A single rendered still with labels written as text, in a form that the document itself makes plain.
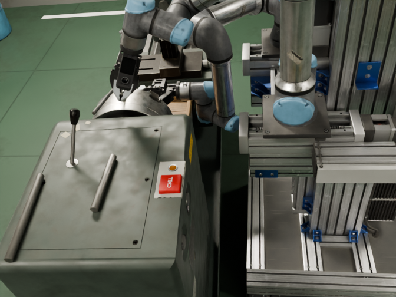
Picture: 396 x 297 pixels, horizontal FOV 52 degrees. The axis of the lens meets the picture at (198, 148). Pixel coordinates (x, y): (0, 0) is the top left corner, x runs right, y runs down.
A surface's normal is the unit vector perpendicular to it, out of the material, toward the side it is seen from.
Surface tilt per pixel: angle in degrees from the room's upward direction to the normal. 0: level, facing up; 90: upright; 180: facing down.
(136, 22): 86
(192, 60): 0
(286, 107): 98
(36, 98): 0
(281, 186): 0
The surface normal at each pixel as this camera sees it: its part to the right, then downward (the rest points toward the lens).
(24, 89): -0.11, -0.71
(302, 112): -0.21, 0.79
